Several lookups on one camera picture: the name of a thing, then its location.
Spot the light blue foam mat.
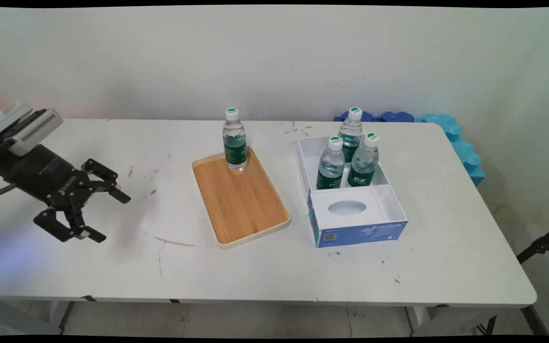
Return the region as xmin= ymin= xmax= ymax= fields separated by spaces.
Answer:
xmin=414 ymin=113 xmax=487 ymax=187

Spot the dark blue foam mat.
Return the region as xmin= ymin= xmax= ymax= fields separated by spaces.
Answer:
xmin=334 ymin=111 xmax=375 ymax=122
xmin=381 ymin=111 xmax=416 ymax=123

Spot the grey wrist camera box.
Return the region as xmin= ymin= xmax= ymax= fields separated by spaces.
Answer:
xmin=8 ymin=108 xmax=64 ymax=157

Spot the bamboo tray with cream rim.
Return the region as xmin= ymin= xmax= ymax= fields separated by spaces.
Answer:
xmin=191 ymin=146 xmax=292 ymax=251

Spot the black tripod stand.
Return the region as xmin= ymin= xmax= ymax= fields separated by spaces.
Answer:
xmin=516 ymin=221 xmax=549 ymax=265

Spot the grey table leg frame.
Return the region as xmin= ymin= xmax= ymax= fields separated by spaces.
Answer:
xmin=0 ymin=299 xmax=74 ymax=336
xmin=405 ymin=305 xmax=549 ymax=337

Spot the blue and white cardboard box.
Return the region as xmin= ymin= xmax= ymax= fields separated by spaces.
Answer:
xmin=296 ymin=135 xmax=409 ymax=249

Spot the green label water bottle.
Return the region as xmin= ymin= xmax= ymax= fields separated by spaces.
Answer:
xmin=339 ymin=107 xmax=364 ymax=165
xmin=222 ymin=108 xmax=249 ymax=172
xmin=347 ymin=133 xmax=380 ymax=188
xmin=316 ymin=136 xmax=346 ymax=191

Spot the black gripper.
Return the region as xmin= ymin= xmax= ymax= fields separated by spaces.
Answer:
xmin=0 ymin=144 xmax=131 ymax=244

